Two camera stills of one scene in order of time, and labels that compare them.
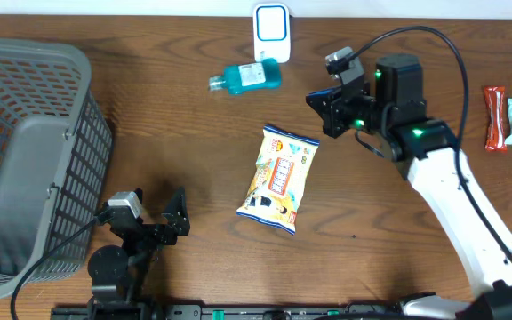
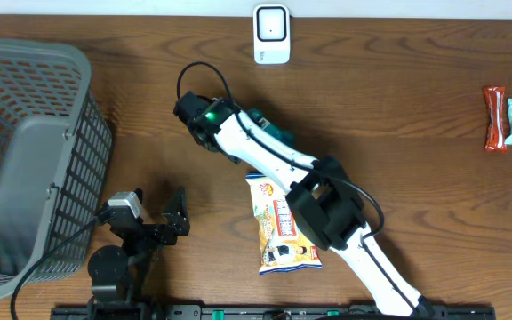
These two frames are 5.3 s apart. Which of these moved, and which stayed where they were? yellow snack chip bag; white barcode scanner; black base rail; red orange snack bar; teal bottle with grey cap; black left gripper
Moved: teal bottle with grey cap; yellow snack chip bag
Stayed: white barcode scanner; red orange snack bar; black base rail; black left gripper
